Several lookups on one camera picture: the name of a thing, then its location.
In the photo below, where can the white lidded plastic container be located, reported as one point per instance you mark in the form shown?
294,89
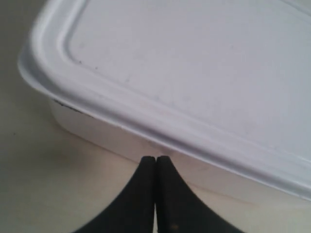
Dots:
222,87

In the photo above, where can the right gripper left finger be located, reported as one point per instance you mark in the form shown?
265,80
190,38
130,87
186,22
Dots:
132,211

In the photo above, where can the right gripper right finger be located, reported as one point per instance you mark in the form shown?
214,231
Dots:
178,209

